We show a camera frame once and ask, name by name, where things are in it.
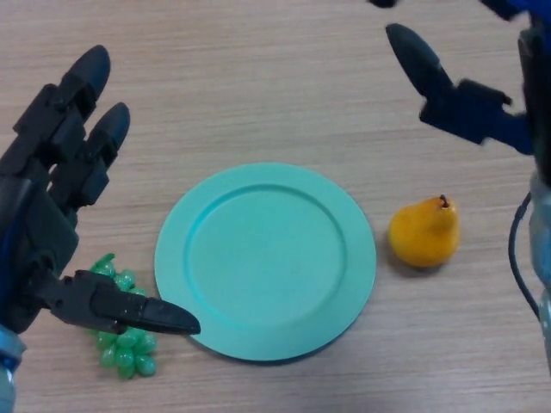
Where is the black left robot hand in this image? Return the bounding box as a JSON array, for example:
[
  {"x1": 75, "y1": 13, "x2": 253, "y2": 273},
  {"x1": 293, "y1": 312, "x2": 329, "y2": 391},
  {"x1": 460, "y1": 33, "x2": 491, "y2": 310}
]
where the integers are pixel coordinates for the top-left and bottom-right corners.
[{"x1": 0, "y1": 45, "x2": 201, "y2": 337}]

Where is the yellow pear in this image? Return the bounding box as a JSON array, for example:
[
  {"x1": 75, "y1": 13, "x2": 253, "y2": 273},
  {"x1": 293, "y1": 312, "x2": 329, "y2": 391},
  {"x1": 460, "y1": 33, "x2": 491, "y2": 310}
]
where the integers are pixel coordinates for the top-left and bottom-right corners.
[{"x1": 388, "y1": 194, "x2": 461, "y2": 268}]

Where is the green grape bunch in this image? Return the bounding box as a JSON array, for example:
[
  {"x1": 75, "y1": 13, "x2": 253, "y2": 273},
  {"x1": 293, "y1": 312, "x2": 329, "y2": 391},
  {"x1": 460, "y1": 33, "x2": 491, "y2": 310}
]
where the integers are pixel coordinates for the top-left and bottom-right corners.
[{"x1": 88, "y1": 252, "x2": 158, "y2": 379}]

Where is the turquoise round plate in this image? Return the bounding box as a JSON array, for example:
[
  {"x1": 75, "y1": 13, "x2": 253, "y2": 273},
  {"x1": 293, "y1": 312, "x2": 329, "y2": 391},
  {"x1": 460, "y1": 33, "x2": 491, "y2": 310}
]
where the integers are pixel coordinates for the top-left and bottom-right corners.
[{"x1": 153, "y1": 161, "x2": 378, "y2": 361}]

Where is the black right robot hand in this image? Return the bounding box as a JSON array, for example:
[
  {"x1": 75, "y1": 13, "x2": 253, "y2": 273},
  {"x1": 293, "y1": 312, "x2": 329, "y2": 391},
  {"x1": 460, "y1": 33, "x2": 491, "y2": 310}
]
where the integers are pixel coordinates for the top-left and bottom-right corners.
[{"x1": 368, "y1": 0, "x2": 551, "y2": 188}]

